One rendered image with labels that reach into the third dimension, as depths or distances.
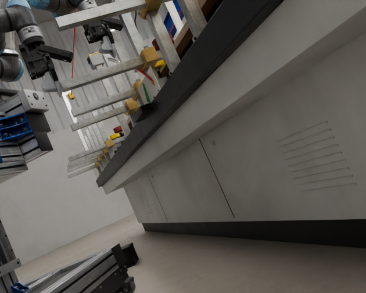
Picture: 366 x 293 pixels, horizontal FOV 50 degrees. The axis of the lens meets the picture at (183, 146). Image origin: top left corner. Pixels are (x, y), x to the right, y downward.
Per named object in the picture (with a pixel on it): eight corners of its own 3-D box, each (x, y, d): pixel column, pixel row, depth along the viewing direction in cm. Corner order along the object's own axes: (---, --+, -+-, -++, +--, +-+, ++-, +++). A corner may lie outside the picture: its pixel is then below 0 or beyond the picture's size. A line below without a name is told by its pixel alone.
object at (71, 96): (97, 178, 410) (60, 91, 416) (97, 179, 419) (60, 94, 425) (108, 174, 414) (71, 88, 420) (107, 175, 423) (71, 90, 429)
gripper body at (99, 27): (89, 45, 166) (77, 20, 167) (107, 41, 170) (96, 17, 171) (94, 36, 159) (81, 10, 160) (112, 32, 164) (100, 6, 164)
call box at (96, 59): (93, 67, 220) (88, 54, 221) (92, 71, 227) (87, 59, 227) (105, 63, 223) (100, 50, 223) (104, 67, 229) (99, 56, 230)
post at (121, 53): (151, 129, 171) (107, 29, 174) (149, 131, 175) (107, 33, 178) (158, 126, 173) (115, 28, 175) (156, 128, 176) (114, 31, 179)
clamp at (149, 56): (147, 62, 142) (141, 49, 142) (140, 75, 155) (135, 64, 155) (161, 57, 144) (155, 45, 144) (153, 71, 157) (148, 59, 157)
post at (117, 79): (140, 140, 195) (102, 52, 198) (139, 141, 198) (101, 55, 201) (147, 137, 196) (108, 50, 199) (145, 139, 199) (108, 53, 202)
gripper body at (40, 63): (32, 82, 138) (20, 51, 139) (57, 74, 141) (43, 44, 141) (31, 74, 131) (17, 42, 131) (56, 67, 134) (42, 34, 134)
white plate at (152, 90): (160, 91, 140) (149, 66, 141) (146, 111, 165) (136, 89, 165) (162, 91, 140) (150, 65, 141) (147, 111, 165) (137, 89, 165)
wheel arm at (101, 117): (73, 132, 183) (70, 123, 183) (73, 133, 186) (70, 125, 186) (157, 101, 197) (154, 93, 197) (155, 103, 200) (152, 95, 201)
